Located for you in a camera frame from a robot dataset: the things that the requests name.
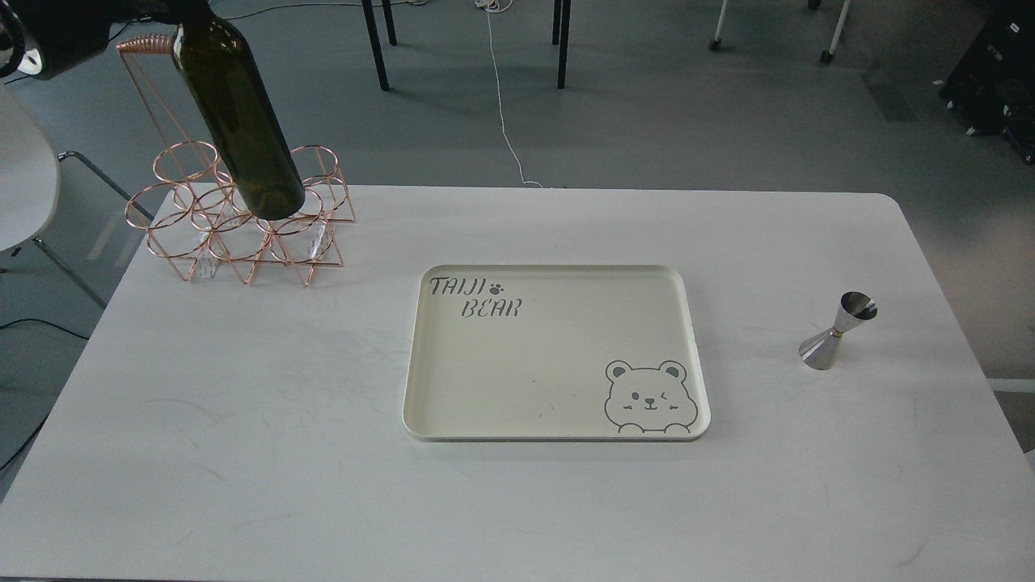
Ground white chair legs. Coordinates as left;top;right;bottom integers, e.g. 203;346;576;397
708;1;855;66

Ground black equipment case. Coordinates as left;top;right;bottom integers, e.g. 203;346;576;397
938;1;1034;166

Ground steel double jigger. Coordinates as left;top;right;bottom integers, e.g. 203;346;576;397
798;291;877;369

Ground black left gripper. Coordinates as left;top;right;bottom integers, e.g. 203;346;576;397
121;0;212;25

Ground rose gold wire bottle rack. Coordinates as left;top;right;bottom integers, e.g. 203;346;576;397
116;33;356;286

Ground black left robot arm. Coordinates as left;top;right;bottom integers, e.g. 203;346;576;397
1;1;211;80

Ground black table legs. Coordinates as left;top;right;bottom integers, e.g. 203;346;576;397
359;1;573;93

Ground cream bear serving tray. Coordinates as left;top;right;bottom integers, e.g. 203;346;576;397
403;265;712;441

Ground white round chair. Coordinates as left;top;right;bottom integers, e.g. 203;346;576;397
1;87;125;310

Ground dark green wine bottle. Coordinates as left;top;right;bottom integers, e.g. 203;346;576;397
173;3;306;220

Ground white floor cable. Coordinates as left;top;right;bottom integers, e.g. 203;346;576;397
473;0;544;188

